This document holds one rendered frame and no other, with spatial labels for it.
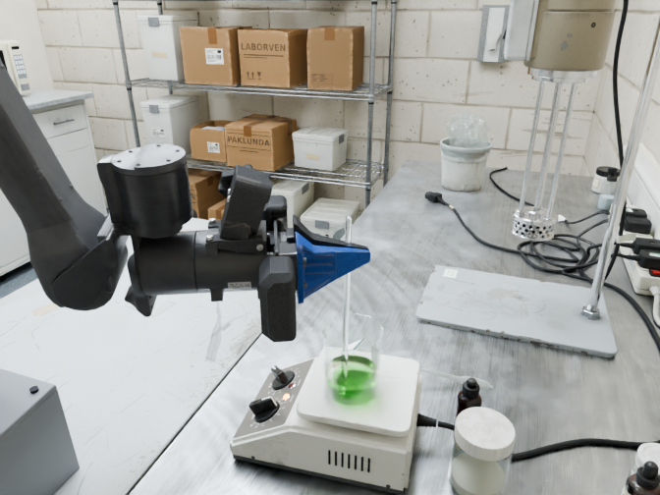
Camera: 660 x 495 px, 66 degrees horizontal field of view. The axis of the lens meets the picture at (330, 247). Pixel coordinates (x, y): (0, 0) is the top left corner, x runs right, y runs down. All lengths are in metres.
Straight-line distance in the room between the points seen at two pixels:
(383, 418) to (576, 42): 0.52
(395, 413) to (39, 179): 0.39
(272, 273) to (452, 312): 0.53
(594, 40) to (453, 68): 2.12
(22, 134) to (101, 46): 3.41
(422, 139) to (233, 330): 2.26
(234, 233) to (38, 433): 0.30
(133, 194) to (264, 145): 2.38
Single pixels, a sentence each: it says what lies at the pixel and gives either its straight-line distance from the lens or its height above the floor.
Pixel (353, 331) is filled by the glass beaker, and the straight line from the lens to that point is 0.57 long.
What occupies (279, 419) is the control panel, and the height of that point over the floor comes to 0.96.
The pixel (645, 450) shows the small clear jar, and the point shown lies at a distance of 0.66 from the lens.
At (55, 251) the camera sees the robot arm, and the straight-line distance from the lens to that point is 0.46.
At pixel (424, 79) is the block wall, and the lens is 2.90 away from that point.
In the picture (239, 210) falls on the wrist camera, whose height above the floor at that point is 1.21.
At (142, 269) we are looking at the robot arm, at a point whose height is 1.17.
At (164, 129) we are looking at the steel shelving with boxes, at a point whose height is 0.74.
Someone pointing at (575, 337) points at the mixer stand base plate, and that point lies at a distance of 0.88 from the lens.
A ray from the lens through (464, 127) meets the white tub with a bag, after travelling 1.44.
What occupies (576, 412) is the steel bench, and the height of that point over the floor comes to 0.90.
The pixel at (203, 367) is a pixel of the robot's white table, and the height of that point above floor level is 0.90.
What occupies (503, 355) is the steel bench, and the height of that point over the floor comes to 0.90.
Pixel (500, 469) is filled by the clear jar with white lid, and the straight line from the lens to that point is 0.58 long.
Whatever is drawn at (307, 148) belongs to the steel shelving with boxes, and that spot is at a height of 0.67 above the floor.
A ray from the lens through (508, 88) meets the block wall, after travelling 2.86.
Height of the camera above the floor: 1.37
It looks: 25 degrees down
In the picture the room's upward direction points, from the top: straight up
